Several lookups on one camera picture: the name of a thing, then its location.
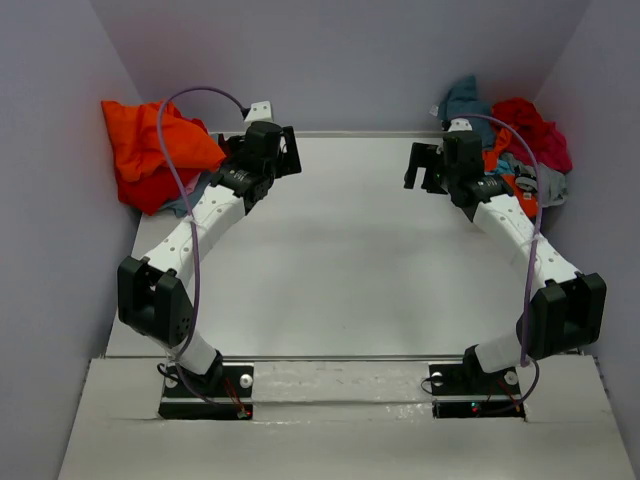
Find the blue-grey t shirt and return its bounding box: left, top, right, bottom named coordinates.
left=438, top=75, right=496, bottom=150

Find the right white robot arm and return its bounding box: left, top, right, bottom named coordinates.
left=404, top=131, right=607, bottom=392

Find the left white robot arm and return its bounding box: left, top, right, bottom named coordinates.
left=117, top=121, right=302, bottom=395

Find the light blue folded t shirt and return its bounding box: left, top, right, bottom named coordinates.
left=159, top=172, right=213, bottom=218

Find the pink folded t shirt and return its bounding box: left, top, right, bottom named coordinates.
left=185, top=173, right=202, bottom=195

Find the red folded t shirt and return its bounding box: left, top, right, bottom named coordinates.
left=115, top=167, right=181, bottom=215

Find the orange crumpled t shirt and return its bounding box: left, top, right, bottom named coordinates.
left=494, top=151, right=538, bottom=220

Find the magenta crumpled t shirt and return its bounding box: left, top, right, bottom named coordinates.
left=527, top=122, right=573, bottom=174

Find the red crumpled t shirt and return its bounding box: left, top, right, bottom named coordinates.
left=491, top=97, right=555, bottom=155

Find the orange folded t shirt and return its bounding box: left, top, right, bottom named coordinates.
left=101, top=101, right=225, bottom=182

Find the grey crumpled t shirt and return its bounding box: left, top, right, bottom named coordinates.
left=500, top=152, right=568, bottom=208

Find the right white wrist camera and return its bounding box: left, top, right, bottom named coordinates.
left=447, top=118, right=473, bottom=133

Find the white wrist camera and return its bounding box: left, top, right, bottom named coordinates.
left=243, top=101, right=273, bottom=124
left=447, top=118, right=473, bottom=133

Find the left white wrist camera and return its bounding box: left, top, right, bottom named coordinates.
left=243, top=101, right=273, bottom=124

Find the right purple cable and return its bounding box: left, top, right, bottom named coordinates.
left=452, top=113, right=544, bottom=414

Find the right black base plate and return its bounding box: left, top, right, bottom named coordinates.
left=421, top=363, right=526, bottom=419

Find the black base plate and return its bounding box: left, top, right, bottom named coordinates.
left=156, top=362, right=255, bottom=421
left=421, top=363, right=526, bottom=419

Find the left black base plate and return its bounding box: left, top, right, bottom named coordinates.
left=156, top=362, right=255, bottom=421

